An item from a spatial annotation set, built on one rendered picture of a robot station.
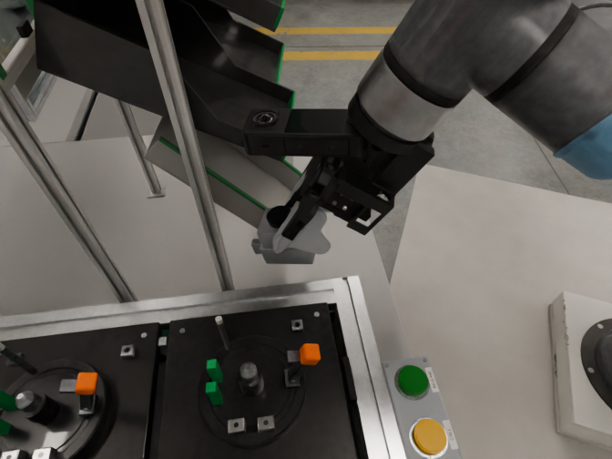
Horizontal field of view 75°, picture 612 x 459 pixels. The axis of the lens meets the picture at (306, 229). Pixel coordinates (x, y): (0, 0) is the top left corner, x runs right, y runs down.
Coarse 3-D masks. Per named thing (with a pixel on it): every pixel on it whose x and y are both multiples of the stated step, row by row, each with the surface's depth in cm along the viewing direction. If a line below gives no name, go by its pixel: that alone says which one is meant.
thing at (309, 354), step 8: (304, 344) 47; (312, 344) 47; (288, 352) 47; (296, 352) 47; (304, 352) 46; (312, 352) 46; (288, 360) 46; (296, 360) 47; (304, 360) 46; (312, 360) 46; (296, 368) 49; (304, 368) 48; (288, 376) 51; (296, 376) 50
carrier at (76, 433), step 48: (48, 336) 59; (96, 336) 59; (144, 336) 58; (0, 384) 54; (48, 384) 52; (144, 384) 54; (0, 432) 47; (48, 432) 48; (96, 432) 49; (144, 432) 50
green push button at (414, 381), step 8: (408, 368) 55; (416, 368) 55; (400, 376) 55; (408, 376) 55; (416, 376) 55; (424, 376) 55; (400, 384) 54; (408, 384) 54; (416, 384) 54; (424, 384) 54; (408, 392) 54; (416, 392) 53
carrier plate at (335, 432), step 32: (192, 320) 60; (224, 320) 60; (256, 320) 60; (288, 320) 60; (320, 320) 60; (192, 352) 57; (320, 352) 57; (192, 384) 54; (320, 384) 54; (192, 416) 52; (320, 416) 52; (160, 448) 49; (192, 448) 49; (224, 448) 49; (256, 448) 49; (288, 448) 49; (320, 448) 49; (352, 448) 49
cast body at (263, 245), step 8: (272, 208) 48; (280, 208) 48; (288, 208) 48; (264, 216) 49; (272, 216) 47; (280, 216) 47; (264, 224) 48; (272, 224) 47; (280, 224) 47; (264, 232) 47; (272, 232) 47; (256, 240) 52; (264, 240) 48; (256, 248) 53; (264, 248) 50; (272, 248) 49; (288, 248) 49; (264, 256) 51; (272, 256) 50; (280, 256) 50; (288, 256) 50; (296, 256) 49; (304, 256) 49; (312, 256) 50
